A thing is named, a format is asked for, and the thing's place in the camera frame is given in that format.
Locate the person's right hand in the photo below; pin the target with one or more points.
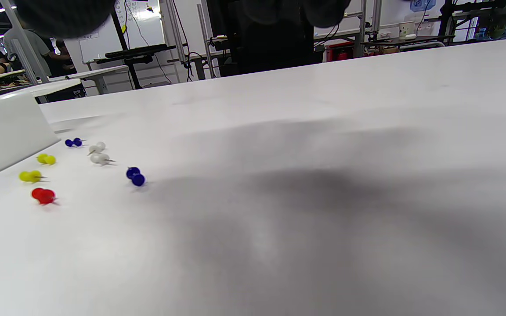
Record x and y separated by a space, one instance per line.
64 17

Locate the white background desk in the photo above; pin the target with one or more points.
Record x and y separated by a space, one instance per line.
103 72

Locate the black monitor stand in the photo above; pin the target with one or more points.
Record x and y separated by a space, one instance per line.
134 52

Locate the white whiteboard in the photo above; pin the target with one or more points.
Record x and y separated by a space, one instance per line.
143 26

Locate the small blue push pin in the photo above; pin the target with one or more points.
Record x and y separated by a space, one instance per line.
74 142

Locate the white plastic container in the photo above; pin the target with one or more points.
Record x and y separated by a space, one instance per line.
7 131

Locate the white push pin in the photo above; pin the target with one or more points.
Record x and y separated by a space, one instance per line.
97 147
99 158

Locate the yellow push pin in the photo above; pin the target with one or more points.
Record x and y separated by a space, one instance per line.
46 159
30 176

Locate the large blue push pin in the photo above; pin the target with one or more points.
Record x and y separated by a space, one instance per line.
136 177

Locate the red push pin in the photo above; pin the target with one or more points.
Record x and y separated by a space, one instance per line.
43 195

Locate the red box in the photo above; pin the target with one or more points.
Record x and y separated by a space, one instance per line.
340 52

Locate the grey workbench with equipment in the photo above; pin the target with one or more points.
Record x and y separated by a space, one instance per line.
411 41

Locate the aluminium frame post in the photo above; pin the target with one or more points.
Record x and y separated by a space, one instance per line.
23 52

